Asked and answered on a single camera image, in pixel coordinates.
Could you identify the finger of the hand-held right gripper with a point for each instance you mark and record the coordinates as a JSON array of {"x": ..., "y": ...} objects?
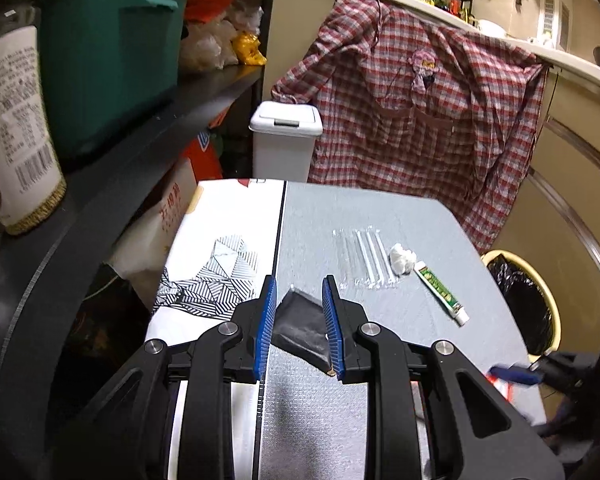
[{"x": 515, "y": 374}]

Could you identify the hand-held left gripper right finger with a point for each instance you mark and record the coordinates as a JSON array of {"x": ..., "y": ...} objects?
[{"x": 332, "y": 330}]

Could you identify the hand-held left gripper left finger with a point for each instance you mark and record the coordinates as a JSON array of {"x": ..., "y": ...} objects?
[{"x": 264, "y": 330}]

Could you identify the black packet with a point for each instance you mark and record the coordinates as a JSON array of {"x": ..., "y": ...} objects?
[{"x": 300, "y": 330}]

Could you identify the black trash bag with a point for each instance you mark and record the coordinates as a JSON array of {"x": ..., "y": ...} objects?
[{"x": 525, "y": 310}]

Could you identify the pack of clear straws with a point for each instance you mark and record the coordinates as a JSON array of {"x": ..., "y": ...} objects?
[{"x": 367, "y": 255}]

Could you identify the yellow trash bin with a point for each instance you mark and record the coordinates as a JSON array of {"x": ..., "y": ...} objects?
[{"x": 544, "y": 286}]

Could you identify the green white ointment tube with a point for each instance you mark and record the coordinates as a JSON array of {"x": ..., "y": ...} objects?
[{"x": 440, "y": 292}]

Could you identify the white crumpled tissue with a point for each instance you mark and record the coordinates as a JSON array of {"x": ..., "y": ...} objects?
[{"x": 402, "y": 259}]

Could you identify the white flour sack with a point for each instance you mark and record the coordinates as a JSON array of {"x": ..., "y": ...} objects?
[{"x": 150, "y": 240}]

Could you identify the white lidded bin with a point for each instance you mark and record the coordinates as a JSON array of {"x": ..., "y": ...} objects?
[{"x": 280, "y": 150}]

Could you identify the orange bag with blue label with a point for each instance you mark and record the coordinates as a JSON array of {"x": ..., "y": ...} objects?
[{"x": 205, "y": 155}]

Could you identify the red plaid shirt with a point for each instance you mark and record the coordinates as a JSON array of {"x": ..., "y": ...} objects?
[{"x": 405, "y": 135}]

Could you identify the black shelf unit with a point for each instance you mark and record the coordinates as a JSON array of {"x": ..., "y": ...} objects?
[{"x": 130, "y": 160}]

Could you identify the yellow figurine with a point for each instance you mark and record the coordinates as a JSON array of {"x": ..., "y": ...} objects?
[{"x": 250, "y": 50}]

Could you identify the white plastic bags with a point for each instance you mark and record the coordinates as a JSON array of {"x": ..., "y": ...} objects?
[{"x": 215, "y": 45}]

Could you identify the green storage box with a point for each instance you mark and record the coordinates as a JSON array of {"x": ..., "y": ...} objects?
[{"x": 110, "y": 60}]

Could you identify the white labelled canister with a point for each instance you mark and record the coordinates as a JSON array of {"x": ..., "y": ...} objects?
[{"x": 15, "y": 135}]

